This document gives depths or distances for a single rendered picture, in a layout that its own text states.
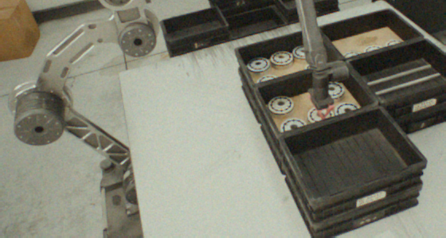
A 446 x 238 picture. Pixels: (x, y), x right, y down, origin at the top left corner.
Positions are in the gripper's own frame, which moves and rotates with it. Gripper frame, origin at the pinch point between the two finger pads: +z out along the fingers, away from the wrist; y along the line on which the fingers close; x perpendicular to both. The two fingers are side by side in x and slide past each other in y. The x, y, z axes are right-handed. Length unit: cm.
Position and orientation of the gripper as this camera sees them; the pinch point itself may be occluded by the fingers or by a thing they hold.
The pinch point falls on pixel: (321, 113)
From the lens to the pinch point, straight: 165.8
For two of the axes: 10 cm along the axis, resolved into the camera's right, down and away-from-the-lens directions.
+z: 0.7, 7.8, 6.2
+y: -3.3, -5.7, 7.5
